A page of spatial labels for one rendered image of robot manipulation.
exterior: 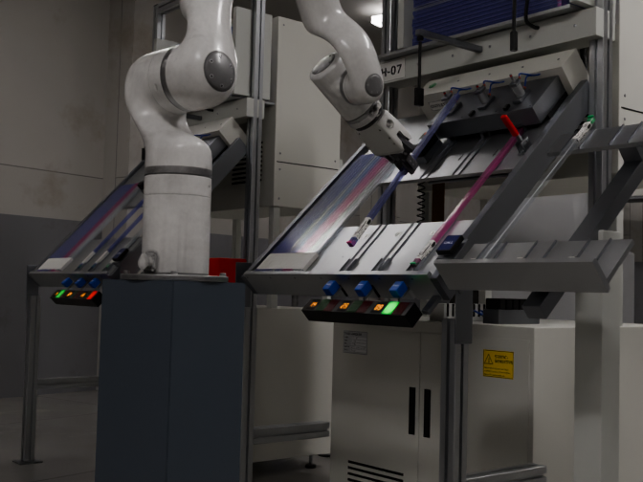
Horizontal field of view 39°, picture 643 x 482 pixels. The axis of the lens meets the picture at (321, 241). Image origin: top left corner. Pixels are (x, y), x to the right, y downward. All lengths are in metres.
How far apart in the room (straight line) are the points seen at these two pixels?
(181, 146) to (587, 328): 0.82
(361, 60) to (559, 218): 3.44
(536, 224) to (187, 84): 3.87
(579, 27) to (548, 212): 3.02
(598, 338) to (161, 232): 0.82
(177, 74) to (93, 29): 4.76
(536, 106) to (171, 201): 0.97
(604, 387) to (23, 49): 4.78
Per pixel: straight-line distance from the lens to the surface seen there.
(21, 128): 5.89
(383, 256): 2.07
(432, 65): 2.62
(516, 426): 2.14
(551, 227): 5.23
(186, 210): 1.59
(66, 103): 6.11
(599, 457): 1.78
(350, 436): 2.54
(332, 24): 1.92
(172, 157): 1.60
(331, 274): 2.08
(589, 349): 1.77
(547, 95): 2.24
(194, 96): 1.60
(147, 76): 1.67
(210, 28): 1.64
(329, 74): 1.94
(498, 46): 2.47
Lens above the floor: 0.69
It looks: 3 degrees up
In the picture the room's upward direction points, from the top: 1 degrees clockwise
